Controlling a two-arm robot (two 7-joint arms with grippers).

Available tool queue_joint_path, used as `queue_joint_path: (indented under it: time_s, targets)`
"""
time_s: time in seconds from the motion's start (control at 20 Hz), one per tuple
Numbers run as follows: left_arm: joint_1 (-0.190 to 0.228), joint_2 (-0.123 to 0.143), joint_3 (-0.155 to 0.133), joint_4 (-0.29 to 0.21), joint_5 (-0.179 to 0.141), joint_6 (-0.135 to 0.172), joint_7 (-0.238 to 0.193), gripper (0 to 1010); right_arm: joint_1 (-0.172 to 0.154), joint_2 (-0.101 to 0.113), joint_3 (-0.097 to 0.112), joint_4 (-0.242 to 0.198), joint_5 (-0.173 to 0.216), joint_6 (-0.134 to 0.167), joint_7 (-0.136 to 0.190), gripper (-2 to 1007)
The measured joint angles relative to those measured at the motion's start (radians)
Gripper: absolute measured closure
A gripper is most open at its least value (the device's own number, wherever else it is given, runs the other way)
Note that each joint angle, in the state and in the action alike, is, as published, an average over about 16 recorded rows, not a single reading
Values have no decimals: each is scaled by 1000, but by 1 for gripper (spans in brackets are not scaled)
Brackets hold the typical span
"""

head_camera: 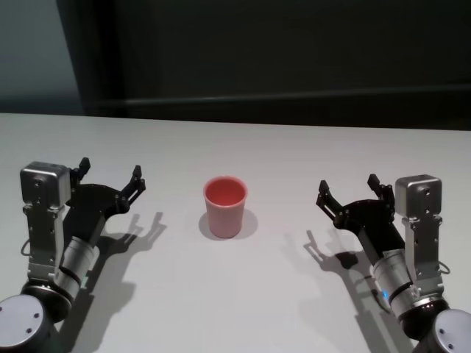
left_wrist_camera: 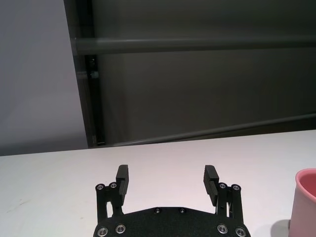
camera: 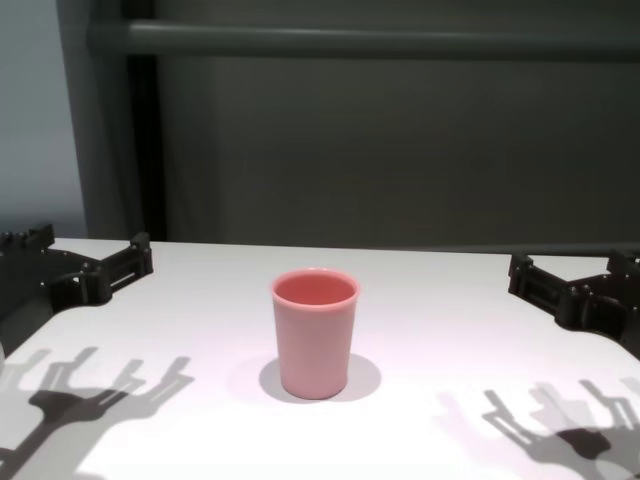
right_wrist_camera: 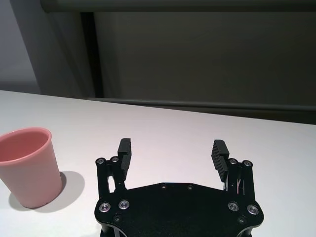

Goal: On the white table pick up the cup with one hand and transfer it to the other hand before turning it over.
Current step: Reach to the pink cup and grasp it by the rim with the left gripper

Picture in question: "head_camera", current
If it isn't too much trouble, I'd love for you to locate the blue-grey panel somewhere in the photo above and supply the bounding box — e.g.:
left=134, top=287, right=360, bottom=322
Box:
left=0, top=0, right=86, bottom=114

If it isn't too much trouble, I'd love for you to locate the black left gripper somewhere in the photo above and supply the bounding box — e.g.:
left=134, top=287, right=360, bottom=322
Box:
left=63, top=157, right=147, bottom=252

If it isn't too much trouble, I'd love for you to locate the pink plastic cup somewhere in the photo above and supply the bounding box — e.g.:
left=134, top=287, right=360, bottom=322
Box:
left=202, top=176, right=249, bottom=240

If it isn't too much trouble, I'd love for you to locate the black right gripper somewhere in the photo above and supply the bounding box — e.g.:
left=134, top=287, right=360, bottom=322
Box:
left=315, top=174, right=406, bottom=260

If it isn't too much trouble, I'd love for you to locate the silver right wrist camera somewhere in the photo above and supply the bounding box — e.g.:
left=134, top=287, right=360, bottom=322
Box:
left=395, top=174, right=445, bottom=295

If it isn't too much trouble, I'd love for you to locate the thin grey partition rail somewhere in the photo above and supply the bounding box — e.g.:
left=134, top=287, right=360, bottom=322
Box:
left=124, top=91, right=471, bottom=110

